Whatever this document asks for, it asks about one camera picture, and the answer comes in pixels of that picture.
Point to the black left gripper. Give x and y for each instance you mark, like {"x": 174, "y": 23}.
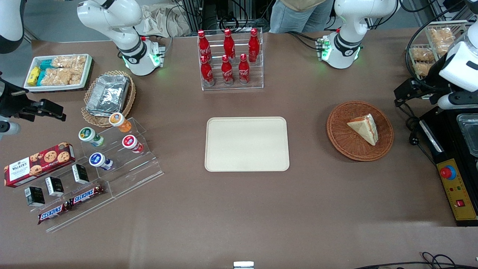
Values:
{"x": 432, "y": 81}

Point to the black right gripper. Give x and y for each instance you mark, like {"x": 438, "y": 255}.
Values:
{"x": 10, "y": 101}

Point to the triangular sandwich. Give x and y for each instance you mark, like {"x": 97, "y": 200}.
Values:
{"x": 364, "y": 129}

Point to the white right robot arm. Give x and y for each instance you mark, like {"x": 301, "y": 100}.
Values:
{"x": 112, "y": 18}

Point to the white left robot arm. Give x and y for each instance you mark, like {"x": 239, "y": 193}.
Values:
{"x": 347, "y": 22}

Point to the light oval wicker basket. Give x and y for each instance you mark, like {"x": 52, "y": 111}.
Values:
{"x": 93, "y": 121}

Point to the white rectangular snack tray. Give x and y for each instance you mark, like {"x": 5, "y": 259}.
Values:
{"x": 87, "y": 71}

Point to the brown round wicker basket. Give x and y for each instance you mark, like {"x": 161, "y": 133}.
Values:
{"x": 347, "y": 145}

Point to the cream plastic tray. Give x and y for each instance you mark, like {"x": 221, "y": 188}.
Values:
{"x": 246, "y": 144}

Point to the rice cracker bag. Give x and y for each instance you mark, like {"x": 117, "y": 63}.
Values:
{"x": 422, "y": 54}
{"x": 440, "y": 39}
{"x": 61, "y": 76}
{"x": 69, "y": 61}
{"x": 422, "y": 69}

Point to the teal snack packet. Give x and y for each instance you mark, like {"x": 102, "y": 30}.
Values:
{"x": 46, "y": 64}
{"x": 41, "y": 77}

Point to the yellow snack packet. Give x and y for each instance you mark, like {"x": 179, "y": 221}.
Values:
{"x": 33, "y": 76}

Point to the red tartan cookie box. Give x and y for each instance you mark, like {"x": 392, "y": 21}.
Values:
{"x": 37, "y": 164}

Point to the green-lid gum bottle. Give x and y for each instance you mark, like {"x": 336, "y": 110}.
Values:
{"x": 87, "y": 134}

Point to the black appliance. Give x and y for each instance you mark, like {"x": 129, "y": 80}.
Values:
{"x": 448, "y": 127}

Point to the stacked foil containers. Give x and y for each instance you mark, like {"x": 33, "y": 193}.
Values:
{"x": 108, "y": 95}

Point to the small black box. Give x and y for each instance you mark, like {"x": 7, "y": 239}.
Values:
{"x": 80, "y": 173}
{"x": 34, "y": 196}
{"x": 55, "y": 186}

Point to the blue-lid gum bottle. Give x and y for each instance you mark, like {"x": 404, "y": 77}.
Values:
{"x": 97, "y": 160}

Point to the clear plastic container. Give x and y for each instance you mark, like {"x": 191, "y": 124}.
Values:
{"x": 468, "y": 134}

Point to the orange-lid gum bottle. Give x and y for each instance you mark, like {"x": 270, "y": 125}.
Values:
{"x": 117, "y": 119}

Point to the Snickers chocolate bar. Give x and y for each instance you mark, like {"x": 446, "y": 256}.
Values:
{"x": 54, "y": 213}
{"x": 86, "y": 195}

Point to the red-lid gum bottle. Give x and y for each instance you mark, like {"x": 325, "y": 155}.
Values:
{"x": 129, "y": 142}

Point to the yellow control panel box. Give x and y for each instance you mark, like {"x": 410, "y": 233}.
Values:
{"x": 457, "y": 190}

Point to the clear acrylic stepped stand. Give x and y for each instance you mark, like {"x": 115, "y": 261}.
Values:
{"x": 86, "y": 213}
{"x": 142, "y": 175}

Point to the person in blue jeans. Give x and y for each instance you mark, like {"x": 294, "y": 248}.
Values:
{"x": 298, "y": 18}

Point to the beige crumpled cloth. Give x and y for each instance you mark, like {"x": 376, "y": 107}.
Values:
{"x": 160, "y": 20}

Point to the red cola bottle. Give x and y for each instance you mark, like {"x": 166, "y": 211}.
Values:
{"x": 228, "y": 45}
{"x": 244, "y": 71}
{"x": 254, "y": 46}
{"x": 227, "y": 73}
{"x": 203, "y": 46}
{"x": 207, "y": 73}

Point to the clear acrylic bottle rack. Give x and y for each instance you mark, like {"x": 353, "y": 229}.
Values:
{"x": 231, "y": 87}

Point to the small white object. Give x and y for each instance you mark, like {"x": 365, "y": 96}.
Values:
{"x": 243, "y": 265}

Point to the black metal frame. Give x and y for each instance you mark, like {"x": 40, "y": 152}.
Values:
{"x": 209, "y": 15}

